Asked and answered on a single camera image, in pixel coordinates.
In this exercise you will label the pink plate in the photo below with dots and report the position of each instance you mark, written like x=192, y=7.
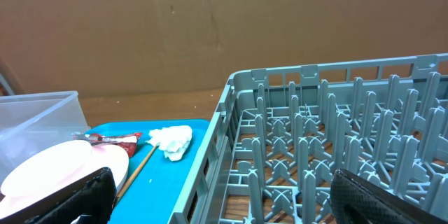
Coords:
x=111, y=156

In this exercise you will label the red snack wrapper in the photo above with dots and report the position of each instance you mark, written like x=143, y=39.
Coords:
x=128, y=142

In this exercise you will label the teal plastic tray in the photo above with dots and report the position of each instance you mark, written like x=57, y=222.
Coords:
x=153, y=194

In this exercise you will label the pink bowl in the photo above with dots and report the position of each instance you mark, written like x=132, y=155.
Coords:
x=46, y=168

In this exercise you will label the clear plastic bin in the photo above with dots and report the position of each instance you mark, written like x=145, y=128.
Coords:
x=31, y=123

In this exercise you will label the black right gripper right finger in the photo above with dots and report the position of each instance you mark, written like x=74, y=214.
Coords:
x=354, y=200

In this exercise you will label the crumpled white napkin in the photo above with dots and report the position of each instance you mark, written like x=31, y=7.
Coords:
x=173, y=141

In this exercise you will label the grey dishwasher rack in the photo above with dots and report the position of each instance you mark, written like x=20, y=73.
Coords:
x=278, y=135

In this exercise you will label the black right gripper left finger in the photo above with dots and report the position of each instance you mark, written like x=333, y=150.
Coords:
x=94, y=200

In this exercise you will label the wooden chopstick left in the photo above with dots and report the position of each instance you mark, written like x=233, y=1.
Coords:
x=136, y=172

